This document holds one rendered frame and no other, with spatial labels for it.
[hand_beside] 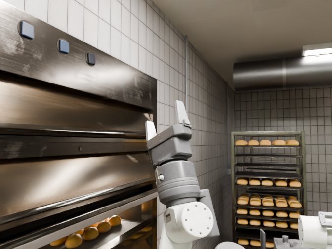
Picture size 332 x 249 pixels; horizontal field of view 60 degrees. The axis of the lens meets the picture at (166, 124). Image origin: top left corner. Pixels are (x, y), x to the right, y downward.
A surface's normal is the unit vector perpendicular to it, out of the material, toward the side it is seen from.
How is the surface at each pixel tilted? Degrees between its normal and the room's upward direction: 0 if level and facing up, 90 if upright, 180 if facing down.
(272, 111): 90
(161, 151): 83
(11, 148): 90
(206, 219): 67
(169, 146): 83
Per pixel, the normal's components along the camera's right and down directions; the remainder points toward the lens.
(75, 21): 0.93, -0.03
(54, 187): 0.87, -0.36
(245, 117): -0.37, -0.06
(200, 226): 0.32, -0.45
